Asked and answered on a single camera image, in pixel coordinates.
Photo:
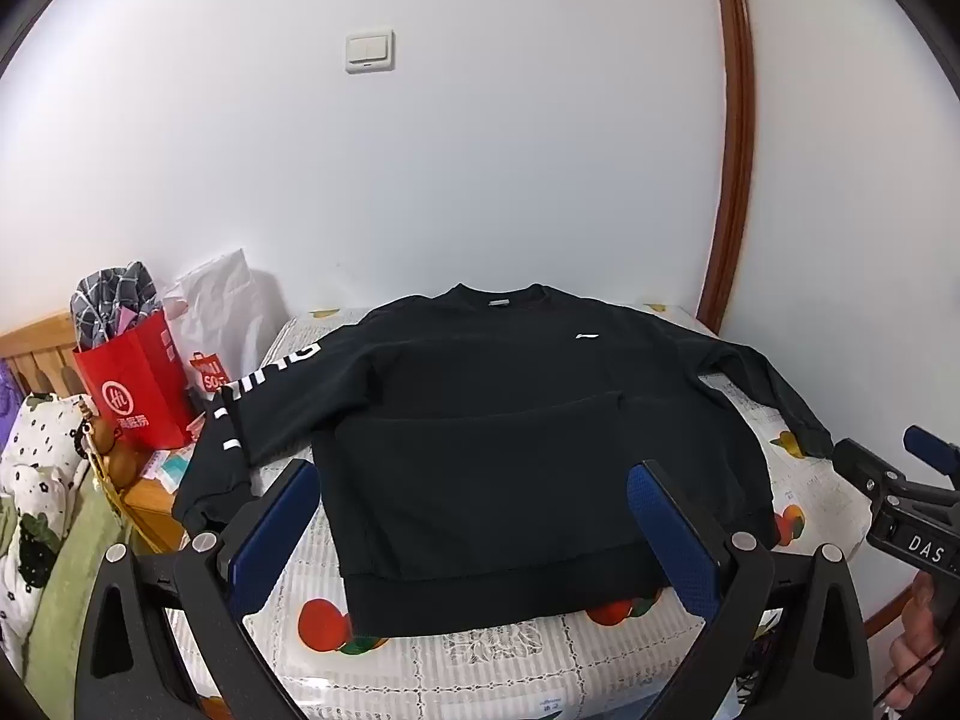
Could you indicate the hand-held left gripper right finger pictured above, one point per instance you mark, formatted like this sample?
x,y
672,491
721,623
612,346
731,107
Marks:
x,y
675,540

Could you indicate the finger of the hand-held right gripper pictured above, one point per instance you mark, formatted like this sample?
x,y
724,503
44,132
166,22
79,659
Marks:
x,y
870,469
930,450

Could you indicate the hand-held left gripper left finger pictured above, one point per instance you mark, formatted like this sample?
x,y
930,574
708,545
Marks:
x,y
274,532

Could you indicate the black sweatshirt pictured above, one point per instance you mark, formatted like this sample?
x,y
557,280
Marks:
x,y
487,427

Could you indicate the person's right hand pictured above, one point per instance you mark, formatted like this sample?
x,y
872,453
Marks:
x,y
934,615

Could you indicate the teal packet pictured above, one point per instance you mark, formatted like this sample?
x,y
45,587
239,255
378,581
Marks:
x,y
171,469

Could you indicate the wooden nightstand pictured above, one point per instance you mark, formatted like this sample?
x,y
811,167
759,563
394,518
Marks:
x,y
154,506

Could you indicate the brown gourd ornament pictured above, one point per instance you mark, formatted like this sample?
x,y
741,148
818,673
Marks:
x,y
120,461

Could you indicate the red paper bag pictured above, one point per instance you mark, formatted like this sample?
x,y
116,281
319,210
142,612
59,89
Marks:
x,y
135,382

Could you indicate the green blanket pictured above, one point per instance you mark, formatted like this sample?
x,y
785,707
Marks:
x,y
67,577

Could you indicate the fruit print tablecloth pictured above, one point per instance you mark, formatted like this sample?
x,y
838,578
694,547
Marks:
x,y
480,660

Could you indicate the white plastic bag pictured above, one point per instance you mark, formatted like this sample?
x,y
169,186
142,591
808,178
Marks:
x,y
225,307

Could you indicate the white floral blanket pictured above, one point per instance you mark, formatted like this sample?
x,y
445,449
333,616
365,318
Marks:
x,y
37,450

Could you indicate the grey plaid cloth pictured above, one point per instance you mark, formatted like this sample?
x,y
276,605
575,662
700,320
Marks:
x,y
105,300

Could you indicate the purple cloth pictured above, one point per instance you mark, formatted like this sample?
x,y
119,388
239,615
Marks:
x,y
6,405

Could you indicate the wooden headboard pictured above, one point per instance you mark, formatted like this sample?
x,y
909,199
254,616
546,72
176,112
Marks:
x,y
37,349

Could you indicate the brown wooden door frame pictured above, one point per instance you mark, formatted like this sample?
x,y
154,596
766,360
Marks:
x,y
739,127

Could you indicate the white light switch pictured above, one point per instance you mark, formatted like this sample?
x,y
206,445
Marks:
x,y
370,51

